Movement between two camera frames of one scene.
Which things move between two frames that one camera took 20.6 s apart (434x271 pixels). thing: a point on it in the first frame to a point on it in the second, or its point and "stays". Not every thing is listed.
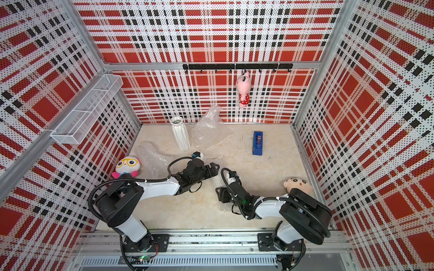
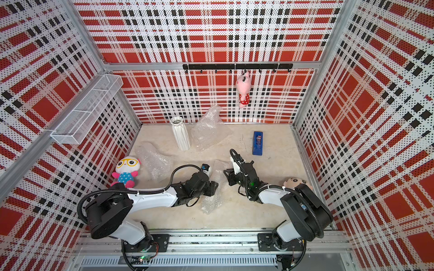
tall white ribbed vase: [181, 132] stays
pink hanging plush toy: [243, 84] stays
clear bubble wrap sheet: [211, 183] to [211, 203]
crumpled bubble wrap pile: [208, 130] stays
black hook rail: [231, 66] stays
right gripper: [222, 195] to [231, 177]
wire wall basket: [74, 127] stays
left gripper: [207, 168] to [211, 187]
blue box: [257, 143] stays
